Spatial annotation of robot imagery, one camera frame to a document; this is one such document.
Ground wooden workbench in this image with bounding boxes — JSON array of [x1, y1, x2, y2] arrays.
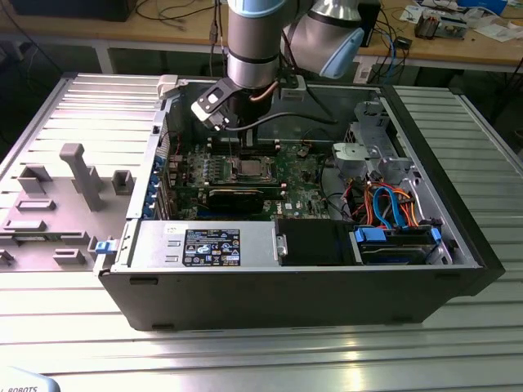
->
[[0, 0, 523, 74]]

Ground copper finned cooler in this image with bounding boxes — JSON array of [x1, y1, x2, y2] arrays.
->
[[414, 11, 441, 41]]

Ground metal socket cover frame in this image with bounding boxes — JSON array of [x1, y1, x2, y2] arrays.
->
[[231, 156, 273, 182]]

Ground white paper sheets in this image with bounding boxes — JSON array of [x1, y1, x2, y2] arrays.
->
[[476, 23, 522, 42]]

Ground black open PC case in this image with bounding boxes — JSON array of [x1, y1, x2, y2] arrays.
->
[[92, 75, 506, 332]]

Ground small open metal drive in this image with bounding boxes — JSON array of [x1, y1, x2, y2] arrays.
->
[[439, 15, 469, 41]]

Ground black graphics card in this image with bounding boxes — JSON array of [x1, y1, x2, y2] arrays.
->
[[206, 188, 266, 216]]

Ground CPU socket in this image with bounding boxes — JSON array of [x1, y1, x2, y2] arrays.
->
[[230, 154, 275, 183]]

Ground white case latch handle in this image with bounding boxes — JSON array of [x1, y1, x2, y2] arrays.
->
[[157, 75, 179, 99]]

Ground green motherboard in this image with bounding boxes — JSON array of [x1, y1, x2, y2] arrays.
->
[[161, 138, 328, 224]]

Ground silver power supply unit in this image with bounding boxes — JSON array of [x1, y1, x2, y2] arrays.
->
[[134, 220, 279, 269]]

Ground silver CPU chip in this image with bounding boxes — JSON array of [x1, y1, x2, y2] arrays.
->
[[239, 159, 265, 176]]

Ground blue flat data wire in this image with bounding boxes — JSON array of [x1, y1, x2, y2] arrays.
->
[[372, 185, 406, 230]]

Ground small wrist camera box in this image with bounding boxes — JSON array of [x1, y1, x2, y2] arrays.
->
[[279, 75, 308, 102]]

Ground black camera cable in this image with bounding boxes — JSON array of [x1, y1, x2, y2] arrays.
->
[[226, 83, 339, 131]]

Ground orange wire bundle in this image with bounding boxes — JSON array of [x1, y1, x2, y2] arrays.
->
[[346, 181, 422, 228]]

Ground grey parts rack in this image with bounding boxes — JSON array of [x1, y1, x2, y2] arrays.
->
[[0, 142, 136, 273]]

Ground black equipment box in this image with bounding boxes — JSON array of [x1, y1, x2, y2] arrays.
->
[[7, 0, 134, 22]]

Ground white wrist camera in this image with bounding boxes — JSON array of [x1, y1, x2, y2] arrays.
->
[[190, 78, 238, 132]]

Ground silver metal drive cage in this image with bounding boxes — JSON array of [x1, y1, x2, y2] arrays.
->
[[331, 100, 413, 185]]

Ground black RAM slot bank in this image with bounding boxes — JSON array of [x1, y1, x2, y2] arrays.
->
[[208, 137, 283, 157], [177, 180, 287, 194]]

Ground hard disk in blue carrier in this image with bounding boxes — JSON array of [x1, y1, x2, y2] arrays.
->
[[354, 226, 445, 265]]

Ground pale teach pendant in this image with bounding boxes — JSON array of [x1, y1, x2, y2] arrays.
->
[[0, 365, 62, 392]]

